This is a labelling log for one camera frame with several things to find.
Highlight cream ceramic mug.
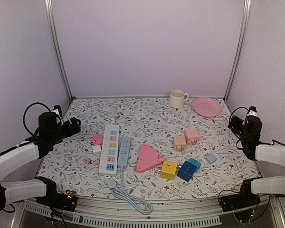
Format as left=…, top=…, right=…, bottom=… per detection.
left=169, top=89, right=189, bottom=108

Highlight left aluminium frame post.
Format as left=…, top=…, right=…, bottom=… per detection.
left=44, top=0, right=73, bottom=102

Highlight light blue power strip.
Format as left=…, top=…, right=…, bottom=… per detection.
left=107, top=136, right=153, bottom=216

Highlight front aluminium rail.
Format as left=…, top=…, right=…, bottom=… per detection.
left=11, top=190, right=285, bottom=228

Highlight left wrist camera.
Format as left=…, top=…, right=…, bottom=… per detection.
left=52, top=105, right=62, bottom=125

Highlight beige cube socket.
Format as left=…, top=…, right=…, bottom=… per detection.
left=173, top=135, right=187, bottom=152

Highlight dark blue cube socket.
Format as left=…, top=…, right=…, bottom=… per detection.
left=177, top=158, right=201, bottom=182

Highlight right aluminium frame post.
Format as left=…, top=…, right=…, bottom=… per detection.
left=224, top=0, right=251, bottom=103

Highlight aluminium frame post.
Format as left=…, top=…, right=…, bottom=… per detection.
left=44, top=0, right=73, bottom=102
left=224, top=0, right=251, bottom=103

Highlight white power strip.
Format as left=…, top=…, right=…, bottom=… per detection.
left=98, top=118, right=120, bottom=176

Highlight small light blue adapter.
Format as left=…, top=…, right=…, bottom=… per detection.
left=205, top=153, right=217, bottom=164

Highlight pink plate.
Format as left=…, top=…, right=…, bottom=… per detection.
left=192, top=97, right=221, bottom=117

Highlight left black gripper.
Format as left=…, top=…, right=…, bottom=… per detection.
left=50, top=117, right=82, bottom=145

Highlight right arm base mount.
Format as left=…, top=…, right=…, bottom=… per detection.
left=218, top=178, right=261, bottom=212

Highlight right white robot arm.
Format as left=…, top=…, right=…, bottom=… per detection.
left=228, top=115, right=285, bottom=207

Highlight pink power strip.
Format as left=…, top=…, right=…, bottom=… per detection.
left=137, top=143, right=165, bottom=173

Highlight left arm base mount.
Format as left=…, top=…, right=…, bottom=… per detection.
left=36, top=190, right=78, bottom=212

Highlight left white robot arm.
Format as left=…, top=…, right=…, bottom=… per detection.
left=0, top=111, right=81, bottom=211

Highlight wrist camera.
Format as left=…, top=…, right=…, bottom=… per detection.
left=52, top=105, right=62, bottom=125
left=246, top=106, right=257, bottom=119

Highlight pink cube socket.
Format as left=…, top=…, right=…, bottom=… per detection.
left=185, top=129, right=199, bottom=145

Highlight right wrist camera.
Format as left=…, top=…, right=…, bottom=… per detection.
left=246, top=106, right=257, bottom=119

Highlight pink plug adapter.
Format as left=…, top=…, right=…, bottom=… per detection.
left=92, top=135, right=103, bottom=146

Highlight yellow cube socket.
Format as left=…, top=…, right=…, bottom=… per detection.
left=160, top=161, right=178, bottom=180

